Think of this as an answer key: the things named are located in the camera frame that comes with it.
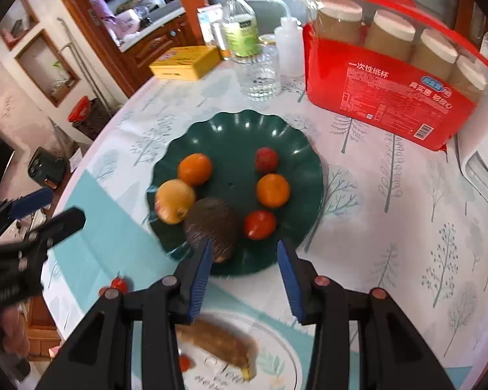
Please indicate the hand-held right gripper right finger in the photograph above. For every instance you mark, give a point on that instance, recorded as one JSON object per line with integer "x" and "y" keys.
{"x": 292, "y": 288}

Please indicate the white plastic squeeze bottle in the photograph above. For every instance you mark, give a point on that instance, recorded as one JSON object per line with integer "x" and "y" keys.
{"x": 289, "y": 48}

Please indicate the spotted brown banana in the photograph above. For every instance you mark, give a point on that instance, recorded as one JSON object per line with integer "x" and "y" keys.
{"x": 217, "y": 345}

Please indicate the large yellow-orange stickered orange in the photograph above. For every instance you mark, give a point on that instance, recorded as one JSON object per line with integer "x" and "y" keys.
{"x": 175, "y": 201}

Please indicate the wooden kitchen counter cabinet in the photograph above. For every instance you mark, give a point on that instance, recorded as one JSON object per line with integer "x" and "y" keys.
{"x": 154, "y": 46}

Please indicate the white countertop appliance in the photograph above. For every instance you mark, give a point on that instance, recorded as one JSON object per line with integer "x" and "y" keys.
{"x": 483, "y": 138}

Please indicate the yellow tin box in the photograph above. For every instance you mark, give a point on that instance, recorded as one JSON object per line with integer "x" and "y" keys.
{"x": 185, "y": 63}

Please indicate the clear drinking glass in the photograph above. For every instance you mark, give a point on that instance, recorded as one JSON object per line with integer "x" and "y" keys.
{"x": 261, "y": 75}

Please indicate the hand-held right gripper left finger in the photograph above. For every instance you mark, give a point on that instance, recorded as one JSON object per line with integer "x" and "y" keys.
{"x": 199, "y": 288}

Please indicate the dull pinkish red fruit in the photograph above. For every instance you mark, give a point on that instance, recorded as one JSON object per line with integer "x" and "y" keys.
{"x": 267, "y": 159}

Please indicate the white carton box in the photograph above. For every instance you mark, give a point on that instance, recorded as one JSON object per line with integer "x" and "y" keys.
{"x": 208, "y": 22}

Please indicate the dark avocado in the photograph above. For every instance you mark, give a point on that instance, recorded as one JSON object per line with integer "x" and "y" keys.
{"x": 212, "y": 225}

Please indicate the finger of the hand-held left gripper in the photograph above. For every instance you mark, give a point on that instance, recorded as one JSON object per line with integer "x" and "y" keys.
{"x": 30, "y": 203}
{"x": 63, "y": 222}

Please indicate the stemmed red cherry tomato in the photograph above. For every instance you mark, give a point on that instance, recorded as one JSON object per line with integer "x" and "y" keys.
{"x": 119, "y": 284}

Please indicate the orange mandarin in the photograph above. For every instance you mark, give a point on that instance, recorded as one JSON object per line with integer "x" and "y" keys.
{"x": 195, "y": 169}
{"x": 273, "y": 190}

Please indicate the dark green scalloped plate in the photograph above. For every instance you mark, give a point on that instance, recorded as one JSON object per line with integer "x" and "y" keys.
{"x": 234, "y": 142}

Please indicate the red lidded jar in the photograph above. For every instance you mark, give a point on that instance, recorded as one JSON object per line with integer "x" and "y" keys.
{"x": 86, "y": 118}

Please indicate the red paper cup bag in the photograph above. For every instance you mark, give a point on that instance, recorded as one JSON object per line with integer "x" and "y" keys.
{"x": 386, "y": 81}

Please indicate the clear bottle green label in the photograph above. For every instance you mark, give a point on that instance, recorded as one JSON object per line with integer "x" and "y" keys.
{"x": 240, "y": 32}

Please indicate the wooden wall niche frame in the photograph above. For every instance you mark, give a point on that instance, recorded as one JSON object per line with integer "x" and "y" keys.
{"x": 48, "y": 67}

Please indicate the person's left hand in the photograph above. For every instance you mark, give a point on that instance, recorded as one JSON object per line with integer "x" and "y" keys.
{"x": 16, "y": 331}

